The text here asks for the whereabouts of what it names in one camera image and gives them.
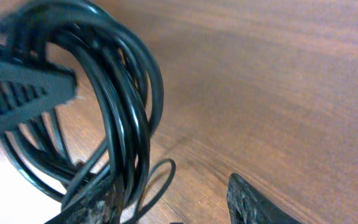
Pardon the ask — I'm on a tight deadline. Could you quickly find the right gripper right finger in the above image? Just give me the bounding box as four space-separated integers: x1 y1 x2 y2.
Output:
226 173 300 224

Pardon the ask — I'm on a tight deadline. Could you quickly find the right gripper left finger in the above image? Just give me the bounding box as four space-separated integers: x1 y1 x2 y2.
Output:
45 175 124 224

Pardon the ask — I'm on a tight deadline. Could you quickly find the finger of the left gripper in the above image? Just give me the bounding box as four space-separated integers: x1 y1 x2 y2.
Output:
0 53 77 135

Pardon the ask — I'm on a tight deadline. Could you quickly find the black usb cable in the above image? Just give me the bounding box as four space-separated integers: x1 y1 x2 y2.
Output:
0 0 177 224

